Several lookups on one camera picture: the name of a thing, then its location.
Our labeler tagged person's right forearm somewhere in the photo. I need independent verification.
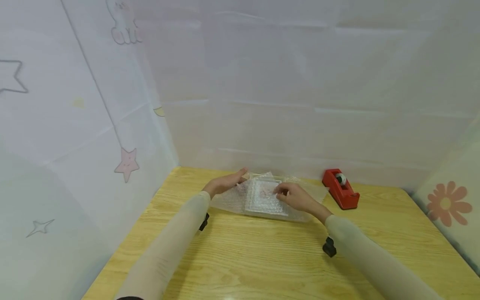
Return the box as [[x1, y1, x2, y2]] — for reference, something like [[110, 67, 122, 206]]
[[324, 215, 445, 300]]

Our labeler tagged red tape dispenser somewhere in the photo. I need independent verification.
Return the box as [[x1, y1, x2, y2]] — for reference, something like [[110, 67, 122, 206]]
[[322, 168, 360, 210]]

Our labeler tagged bubble square item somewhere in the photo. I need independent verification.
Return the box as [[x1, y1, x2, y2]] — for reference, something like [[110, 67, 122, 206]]
[[245, 177, 289, 216]]

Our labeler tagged person's right hand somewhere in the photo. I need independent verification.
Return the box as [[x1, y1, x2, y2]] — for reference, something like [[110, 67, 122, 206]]
[[272, 182, 333, 224]]

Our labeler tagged person's left hand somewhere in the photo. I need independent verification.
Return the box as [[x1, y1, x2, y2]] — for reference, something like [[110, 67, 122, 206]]
[[202, 167, 250, 200]]

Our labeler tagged person's left forearm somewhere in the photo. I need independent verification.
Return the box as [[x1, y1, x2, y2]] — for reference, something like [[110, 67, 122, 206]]
[[114, 191, 212, 300]]

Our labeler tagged clear bubble wrap sheet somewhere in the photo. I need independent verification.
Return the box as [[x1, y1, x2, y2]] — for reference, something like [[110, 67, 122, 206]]
[[210, 171, 330, 222]]

